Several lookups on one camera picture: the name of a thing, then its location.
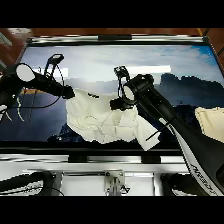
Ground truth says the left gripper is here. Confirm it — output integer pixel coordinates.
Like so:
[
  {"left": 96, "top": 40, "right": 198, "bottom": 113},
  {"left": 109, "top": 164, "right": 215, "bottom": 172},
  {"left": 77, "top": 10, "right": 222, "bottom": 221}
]
[{"left": 61, "top": 84, "right": 77, "bottom": 100}]

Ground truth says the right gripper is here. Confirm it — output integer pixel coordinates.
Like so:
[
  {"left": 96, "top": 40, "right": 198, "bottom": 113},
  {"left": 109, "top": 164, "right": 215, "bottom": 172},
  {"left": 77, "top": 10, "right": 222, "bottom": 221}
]
[{"left": 109, "top": 96, "right": 135, "bottom": 112}]

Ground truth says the white shirt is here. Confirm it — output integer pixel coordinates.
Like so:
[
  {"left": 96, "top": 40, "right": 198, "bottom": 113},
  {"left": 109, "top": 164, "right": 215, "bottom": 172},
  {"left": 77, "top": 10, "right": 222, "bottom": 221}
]
[{"left": 64, "top": 87, "right": 162, "bottom": 152}]

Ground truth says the cream garment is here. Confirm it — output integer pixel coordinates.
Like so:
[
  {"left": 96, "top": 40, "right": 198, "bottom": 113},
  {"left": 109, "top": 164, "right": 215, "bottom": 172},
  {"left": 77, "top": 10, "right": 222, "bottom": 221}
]
[{"left": 194, "top": 106, "right": 224, "bottom": 145}]

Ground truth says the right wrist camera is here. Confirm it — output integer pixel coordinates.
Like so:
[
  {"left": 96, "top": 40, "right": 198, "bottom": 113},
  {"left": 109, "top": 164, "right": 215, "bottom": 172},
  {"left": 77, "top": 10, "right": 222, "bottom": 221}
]
[{"left": 113, "top": 65, "right": 131, "bottom": 85}]

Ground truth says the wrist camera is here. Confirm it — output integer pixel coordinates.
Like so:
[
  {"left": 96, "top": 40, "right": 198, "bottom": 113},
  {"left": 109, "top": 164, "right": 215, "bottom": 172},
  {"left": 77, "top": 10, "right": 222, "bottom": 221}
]
[
  {"left": 44, "top": 53, "right": 65, "bottom": 78},
  {"left": 113, "top": 65, "right": 131, "bottom": 85}
]

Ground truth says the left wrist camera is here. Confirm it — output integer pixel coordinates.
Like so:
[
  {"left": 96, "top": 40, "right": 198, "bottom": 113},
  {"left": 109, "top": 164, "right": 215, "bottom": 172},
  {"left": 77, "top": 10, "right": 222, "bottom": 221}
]
[{"left": 44, "top": 53, "right": 65, "bottom": 78}]

